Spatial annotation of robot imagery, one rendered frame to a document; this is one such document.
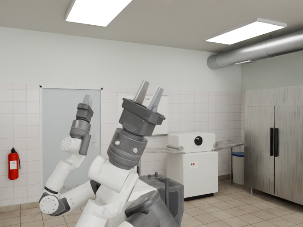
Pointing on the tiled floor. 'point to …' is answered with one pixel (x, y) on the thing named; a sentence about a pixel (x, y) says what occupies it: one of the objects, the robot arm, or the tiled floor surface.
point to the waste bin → (238, 167)
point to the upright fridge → (274, 142)
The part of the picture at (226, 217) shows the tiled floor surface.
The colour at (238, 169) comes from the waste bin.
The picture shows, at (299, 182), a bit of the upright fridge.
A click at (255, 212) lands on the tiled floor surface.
